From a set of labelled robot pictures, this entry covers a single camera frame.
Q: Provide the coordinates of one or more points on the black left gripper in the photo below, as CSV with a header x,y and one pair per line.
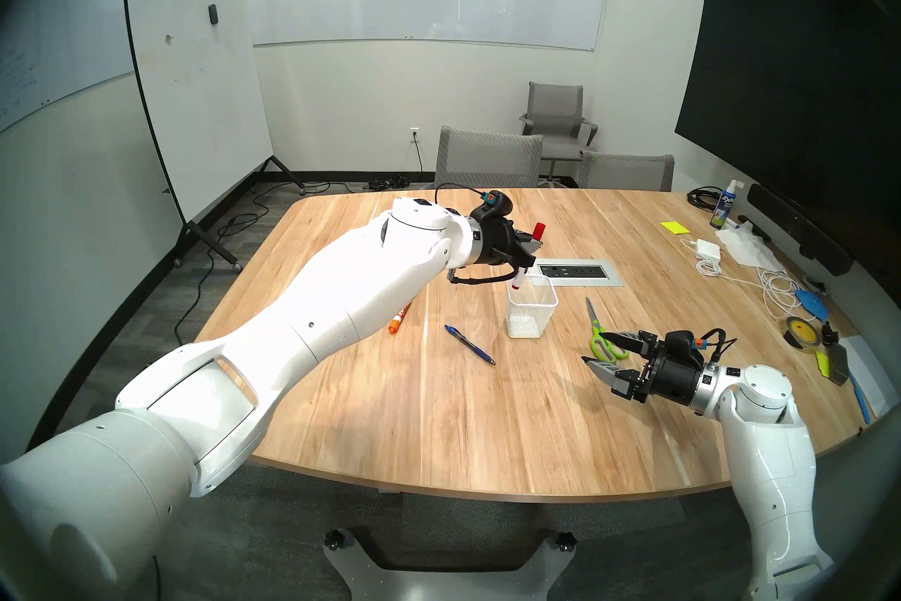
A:
x,y
496,240

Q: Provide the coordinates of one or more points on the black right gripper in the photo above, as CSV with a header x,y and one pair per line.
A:
x,y
669,373

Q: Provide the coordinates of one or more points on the red cap patterned marker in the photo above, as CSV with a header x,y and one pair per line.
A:
x,y
539,230

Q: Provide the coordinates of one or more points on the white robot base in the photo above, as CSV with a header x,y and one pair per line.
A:
x,y
450,585

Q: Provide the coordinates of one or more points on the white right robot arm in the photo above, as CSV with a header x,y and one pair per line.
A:
x,y
767,466

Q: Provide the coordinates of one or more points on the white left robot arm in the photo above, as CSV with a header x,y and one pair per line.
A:
x,y
281,339

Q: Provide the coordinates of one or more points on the white mesh pen holder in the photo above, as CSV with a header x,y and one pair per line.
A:
x,y
524,325

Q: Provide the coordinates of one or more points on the blue ballpoint pen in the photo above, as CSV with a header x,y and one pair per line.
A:
x,y
468,344

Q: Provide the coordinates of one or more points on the orange Expo marker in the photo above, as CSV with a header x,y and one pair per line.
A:
x,y
398,319

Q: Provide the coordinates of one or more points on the blue pen beside paper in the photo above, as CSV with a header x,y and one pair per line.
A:
x,y
860,399

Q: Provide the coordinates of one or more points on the silver table power outlet panel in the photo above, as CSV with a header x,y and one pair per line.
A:
x,y
581,271

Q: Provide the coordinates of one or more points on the grey mesh table chair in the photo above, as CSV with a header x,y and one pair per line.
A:
x,y
626,172
489,157

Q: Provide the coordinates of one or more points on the white power adapter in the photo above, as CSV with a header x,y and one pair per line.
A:
x,y
707,249

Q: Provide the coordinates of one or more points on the yellow sticky note pad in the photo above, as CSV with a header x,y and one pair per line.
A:
x,y
674,227

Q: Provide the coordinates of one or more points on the grey office chair with armrests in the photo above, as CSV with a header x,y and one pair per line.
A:
x,y
556,107

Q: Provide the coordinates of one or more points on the white crumpled tissue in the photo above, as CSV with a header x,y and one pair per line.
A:
x,y
750,247

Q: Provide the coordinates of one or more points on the black yellow tape roll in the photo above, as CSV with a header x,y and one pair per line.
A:
x,y
792,337

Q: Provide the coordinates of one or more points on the Expo cleaner spray bottle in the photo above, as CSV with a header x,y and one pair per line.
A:
x,y
723,209

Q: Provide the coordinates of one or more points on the black base knob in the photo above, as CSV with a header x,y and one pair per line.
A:
x,y
565,540
333,538

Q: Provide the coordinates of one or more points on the blue flat object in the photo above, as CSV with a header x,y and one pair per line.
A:
x,y
815,304

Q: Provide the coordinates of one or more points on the grey yellow eraser block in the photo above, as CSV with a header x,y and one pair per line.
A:
x,y
836,364

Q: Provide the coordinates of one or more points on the black video sound bar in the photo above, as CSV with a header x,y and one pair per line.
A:
x,y
795,226

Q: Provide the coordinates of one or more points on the white paper sheet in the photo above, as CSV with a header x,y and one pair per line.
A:
x,y
876,374

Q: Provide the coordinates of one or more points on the mobile whiteboard on stand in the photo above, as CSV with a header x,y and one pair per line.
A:
x,y
197,92

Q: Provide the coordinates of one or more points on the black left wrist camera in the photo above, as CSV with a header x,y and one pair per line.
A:
x,y
496,204

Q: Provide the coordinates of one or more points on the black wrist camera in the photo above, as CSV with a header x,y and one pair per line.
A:
x,y
679,342
496,204

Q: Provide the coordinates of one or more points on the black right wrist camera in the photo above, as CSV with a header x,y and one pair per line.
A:
x,y
679,342

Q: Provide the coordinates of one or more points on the large black wall screen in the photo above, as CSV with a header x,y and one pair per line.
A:
x,y
788,78

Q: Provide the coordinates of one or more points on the wall whiteboard with writing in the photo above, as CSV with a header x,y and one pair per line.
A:
x,y
56,64

